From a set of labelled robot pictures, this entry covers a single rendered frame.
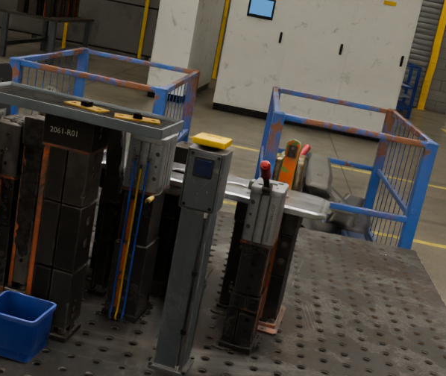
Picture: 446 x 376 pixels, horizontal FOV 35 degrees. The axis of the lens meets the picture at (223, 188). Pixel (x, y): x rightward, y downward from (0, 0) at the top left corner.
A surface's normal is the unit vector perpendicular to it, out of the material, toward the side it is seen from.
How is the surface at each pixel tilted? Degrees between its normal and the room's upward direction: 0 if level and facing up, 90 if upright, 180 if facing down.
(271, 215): 90
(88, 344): 0
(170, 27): 90
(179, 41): 90
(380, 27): 90
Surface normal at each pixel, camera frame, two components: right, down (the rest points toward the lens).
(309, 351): 0.18, -0.95
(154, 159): -0.22, 0.21
